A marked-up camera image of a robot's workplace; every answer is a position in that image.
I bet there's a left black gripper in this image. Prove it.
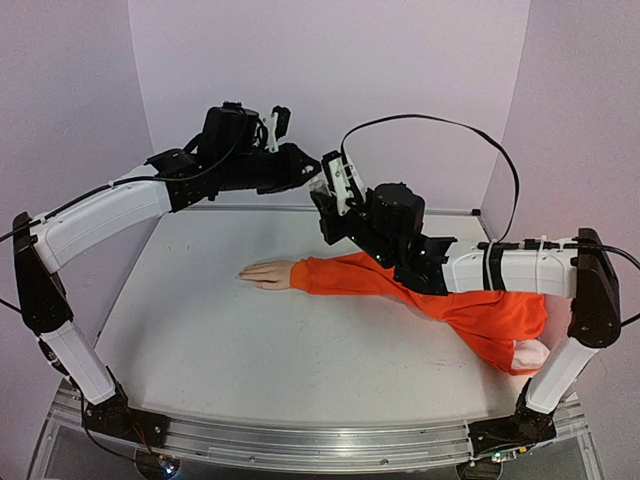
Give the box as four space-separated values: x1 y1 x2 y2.
222 142 325 195

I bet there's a clear nail polish bottle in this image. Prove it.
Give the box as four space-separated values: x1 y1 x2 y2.
309 179 332 196

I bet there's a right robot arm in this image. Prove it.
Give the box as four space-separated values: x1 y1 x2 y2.
310 180 622 414

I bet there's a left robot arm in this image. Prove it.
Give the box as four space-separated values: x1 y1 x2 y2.
2 102 321 437

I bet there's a mannequin hand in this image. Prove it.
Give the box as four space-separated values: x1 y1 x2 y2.
239 260 295 291

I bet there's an orange sweatshirt sleeve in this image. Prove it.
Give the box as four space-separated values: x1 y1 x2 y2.
290 253 548 375

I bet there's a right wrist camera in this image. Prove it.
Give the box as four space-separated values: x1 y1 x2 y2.
321 150 366 216

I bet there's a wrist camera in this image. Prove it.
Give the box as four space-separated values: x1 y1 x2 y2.
261 106 291 153
321 150 366 216

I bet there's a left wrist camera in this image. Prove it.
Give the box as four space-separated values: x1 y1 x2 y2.
261 106 291 153

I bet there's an aluminium back rail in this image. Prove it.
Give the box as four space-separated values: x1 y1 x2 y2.
185 202 482 217

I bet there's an aluminium rail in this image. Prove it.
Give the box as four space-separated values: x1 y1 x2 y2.
185 202 482 217
51 386 593 473

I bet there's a black right camera cable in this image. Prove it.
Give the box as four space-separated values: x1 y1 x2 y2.
339 114 521 246

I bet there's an aluminium front rail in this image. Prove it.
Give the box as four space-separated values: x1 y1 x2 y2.
51 386 593 473

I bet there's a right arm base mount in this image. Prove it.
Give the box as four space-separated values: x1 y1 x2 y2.
468 392 556 460

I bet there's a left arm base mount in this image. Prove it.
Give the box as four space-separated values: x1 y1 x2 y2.
80 380 170 450

